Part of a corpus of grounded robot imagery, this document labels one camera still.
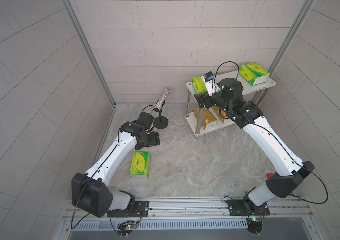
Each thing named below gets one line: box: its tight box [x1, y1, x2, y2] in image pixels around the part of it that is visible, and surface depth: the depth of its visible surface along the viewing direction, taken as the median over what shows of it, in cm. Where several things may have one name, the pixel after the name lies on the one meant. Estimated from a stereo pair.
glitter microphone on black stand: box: [153, 87, 172, 129], surface depth 101 cm
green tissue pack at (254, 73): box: [239, 62, 271, 86], surface depth 82 cm
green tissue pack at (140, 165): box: [129, 152, 151, 179], surface depth 81 cm
